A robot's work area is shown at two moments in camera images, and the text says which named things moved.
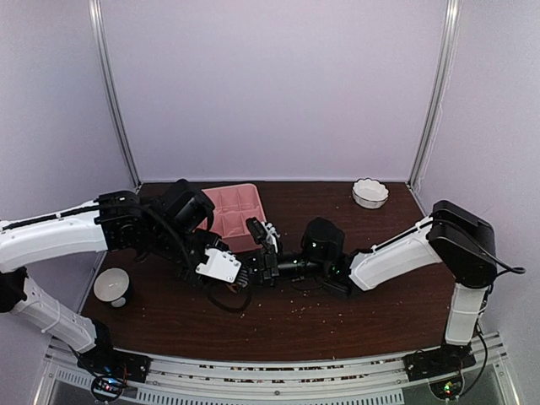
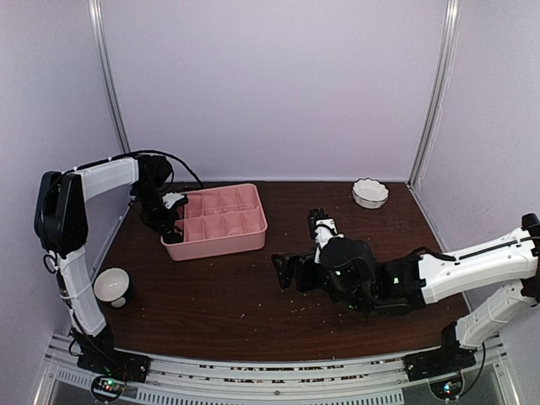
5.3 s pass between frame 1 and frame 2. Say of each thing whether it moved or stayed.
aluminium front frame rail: stayed
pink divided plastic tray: stayed
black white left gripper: moved
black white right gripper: moved
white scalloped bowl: stayed
